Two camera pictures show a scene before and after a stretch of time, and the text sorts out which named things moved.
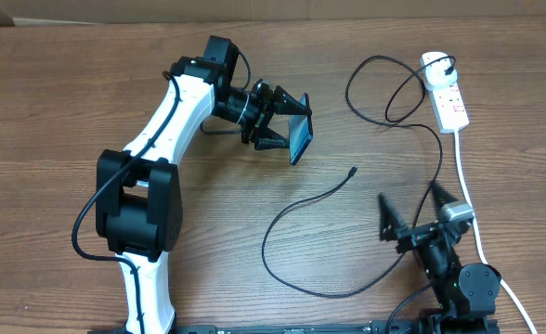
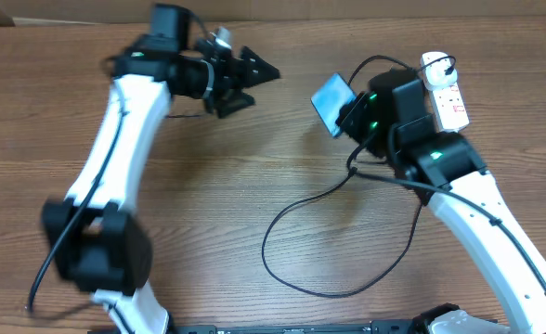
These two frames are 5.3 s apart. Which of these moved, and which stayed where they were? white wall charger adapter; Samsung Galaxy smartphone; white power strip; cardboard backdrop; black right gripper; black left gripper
Moved: Samsung Galaxy smartphone; black right gripper; black left gripper
Stayed: white wall charger adapter; white power strip; cardboard backdrop
